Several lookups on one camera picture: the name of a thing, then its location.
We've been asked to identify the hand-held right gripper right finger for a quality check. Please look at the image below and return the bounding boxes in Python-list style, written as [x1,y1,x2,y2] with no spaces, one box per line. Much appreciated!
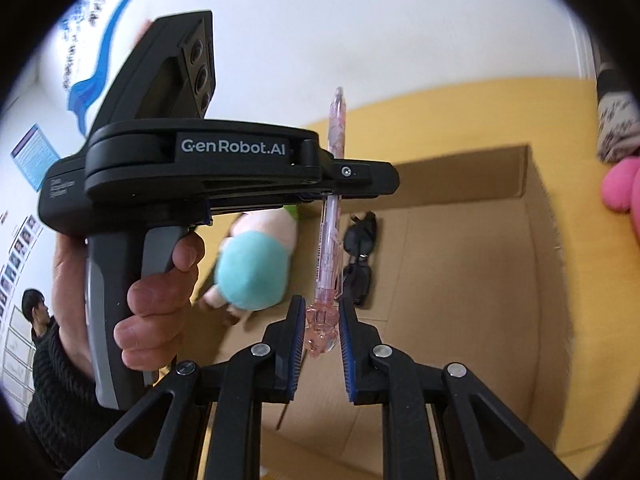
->
[338,298,578,480]

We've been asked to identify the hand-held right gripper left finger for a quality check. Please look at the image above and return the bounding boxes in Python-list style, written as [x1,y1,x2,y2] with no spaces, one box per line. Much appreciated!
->
[62,294,307,480]

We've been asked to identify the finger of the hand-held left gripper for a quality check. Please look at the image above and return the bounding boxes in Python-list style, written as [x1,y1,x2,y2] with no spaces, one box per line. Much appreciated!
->
[300,139,400,201]

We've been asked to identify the black sunglasses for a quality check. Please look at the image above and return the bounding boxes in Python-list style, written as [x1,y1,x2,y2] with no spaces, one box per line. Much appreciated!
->
[340,211,379,309]

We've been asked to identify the pink transparent pen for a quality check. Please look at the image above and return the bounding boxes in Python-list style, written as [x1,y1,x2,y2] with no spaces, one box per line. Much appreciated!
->
[305,86,348,359]

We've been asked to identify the pink pig plush toy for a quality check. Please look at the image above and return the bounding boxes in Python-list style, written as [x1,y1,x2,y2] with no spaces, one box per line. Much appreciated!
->
[197,202,301,326]

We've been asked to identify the brown cardboard box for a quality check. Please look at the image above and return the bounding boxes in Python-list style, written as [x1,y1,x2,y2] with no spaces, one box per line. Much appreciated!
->
[200,144,573,480]

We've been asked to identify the person's left forearm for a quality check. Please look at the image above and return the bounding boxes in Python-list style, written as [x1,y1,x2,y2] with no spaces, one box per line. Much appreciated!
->
[22,320,131,476]

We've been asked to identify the person's left hand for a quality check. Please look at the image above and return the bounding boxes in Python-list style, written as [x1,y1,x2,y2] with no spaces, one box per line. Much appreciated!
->
[52,232,207,376]

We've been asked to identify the bright pink plush toy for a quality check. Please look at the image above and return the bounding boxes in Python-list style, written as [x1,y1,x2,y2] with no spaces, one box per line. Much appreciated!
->
[600,156,640,253]

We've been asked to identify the blue wall banner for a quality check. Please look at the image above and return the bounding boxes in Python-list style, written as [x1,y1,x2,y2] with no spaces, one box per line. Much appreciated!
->
[60,0,166,136]

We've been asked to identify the purple blue wall poster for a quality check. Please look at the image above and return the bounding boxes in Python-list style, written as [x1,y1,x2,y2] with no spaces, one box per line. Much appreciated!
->
[11,124,61,191]

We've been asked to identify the row of wall photos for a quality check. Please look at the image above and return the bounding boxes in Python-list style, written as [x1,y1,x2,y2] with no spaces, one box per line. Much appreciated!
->
[0,212,43,411]

